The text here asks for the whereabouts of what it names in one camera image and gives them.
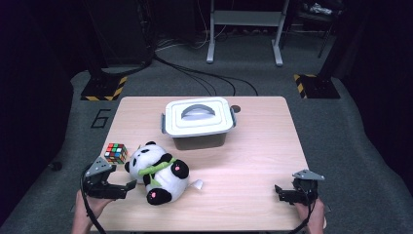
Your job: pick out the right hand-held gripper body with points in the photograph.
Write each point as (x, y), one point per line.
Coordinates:
(305, 190)

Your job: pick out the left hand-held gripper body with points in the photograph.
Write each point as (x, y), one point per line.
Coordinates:
(97, 185)

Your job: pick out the colourful puzzle cube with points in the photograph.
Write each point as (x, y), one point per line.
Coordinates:
(116, 153)

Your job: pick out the panda plush toy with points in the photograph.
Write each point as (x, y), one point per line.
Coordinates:
(162, 178)

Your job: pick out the brown translucent storage box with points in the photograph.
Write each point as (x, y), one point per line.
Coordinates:
(199, 142)

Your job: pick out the person's left hand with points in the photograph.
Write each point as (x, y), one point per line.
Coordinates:
(97, 206)

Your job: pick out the person's right hand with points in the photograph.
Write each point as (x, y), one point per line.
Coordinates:
(316, 216)

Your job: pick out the grey tape strip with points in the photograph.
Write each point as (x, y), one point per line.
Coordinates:
(328, 208)

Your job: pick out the black round floor object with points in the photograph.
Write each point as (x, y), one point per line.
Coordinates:
(56, 166)

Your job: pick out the dark round table grommet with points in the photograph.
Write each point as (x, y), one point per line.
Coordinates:
(237, 109)

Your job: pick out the black yellow striped stand base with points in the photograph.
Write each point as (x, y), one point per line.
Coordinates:
(319, 87)
(102, 87)

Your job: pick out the dark cabinet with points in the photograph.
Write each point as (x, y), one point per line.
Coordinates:
(120, 32)

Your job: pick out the dark cluttered table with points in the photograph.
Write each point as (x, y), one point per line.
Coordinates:
(319, 14)

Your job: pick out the white metal stand frame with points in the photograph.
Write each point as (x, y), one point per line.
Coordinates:
(246, 18)

